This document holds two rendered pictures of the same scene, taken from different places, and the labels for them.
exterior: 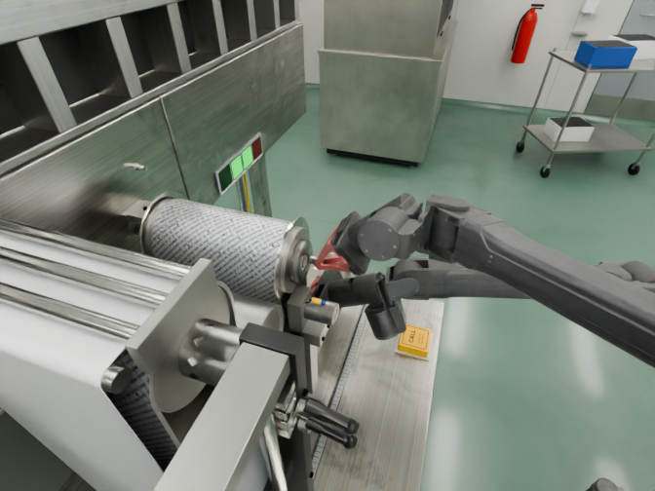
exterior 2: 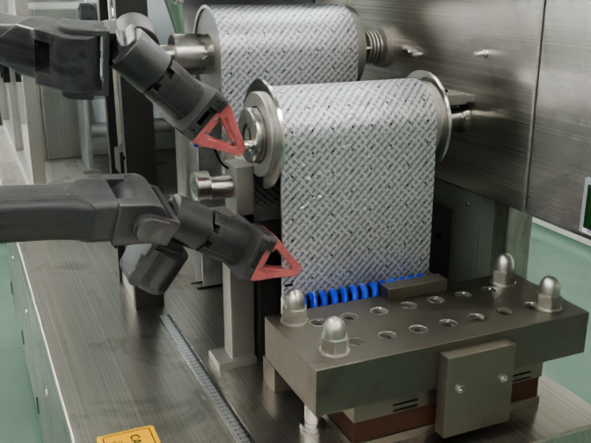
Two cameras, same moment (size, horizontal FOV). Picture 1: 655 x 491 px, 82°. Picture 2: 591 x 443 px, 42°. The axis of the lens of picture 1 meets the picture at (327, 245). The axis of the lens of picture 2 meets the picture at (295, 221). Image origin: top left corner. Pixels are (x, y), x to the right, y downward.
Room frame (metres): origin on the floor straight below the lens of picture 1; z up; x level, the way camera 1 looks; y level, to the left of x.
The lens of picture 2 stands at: (1.27, -0.60, 1.46)
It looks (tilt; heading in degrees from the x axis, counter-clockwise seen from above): 18 degrees down; 138
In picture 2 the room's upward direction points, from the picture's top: straight up
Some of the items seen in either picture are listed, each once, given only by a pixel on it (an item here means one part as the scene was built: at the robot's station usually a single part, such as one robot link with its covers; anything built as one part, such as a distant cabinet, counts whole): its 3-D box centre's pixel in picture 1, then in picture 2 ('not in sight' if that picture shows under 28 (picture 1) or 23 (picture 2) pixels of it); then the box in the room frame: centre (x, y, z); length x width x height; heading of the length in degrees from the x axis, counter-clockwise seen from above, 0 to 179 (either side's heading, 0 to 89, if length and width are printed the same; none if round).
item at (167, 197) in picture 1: (169, 230); (421, 120); (0.56, 0.30, 1.25); 0.15 x 0.01 x 0.15; 161
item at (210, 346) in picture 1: (219, 354); (190, 54); (0.24, 0.12, 1.33); 0.06 x 0.06 x 0.06; 71
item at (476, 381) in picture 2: not in sight; (476, 388); (0.80, 0.14, 0.96); 0.10 x 0.03 x 0.11; 71
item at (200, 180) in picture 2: (329, 313); (200, 185); (0.42, 0.00, 1.18); 0.04 x 0.02 x 0.04; 161
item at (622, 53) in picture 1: (600, 107); not in sight; (3.18, -2.30, 0.51); 0.91 x 0.58 x 1.02; 93
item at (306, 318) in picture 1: (311, 349); (229, 266); (0.43, 0.03, 1.05); 0.06 x 0.05 x 0.31; 71
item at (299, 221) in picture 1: (292, 259); (262, 134); (0.48, 0.06, 1.25); 0.15 x 0.01 x 0.15; 161
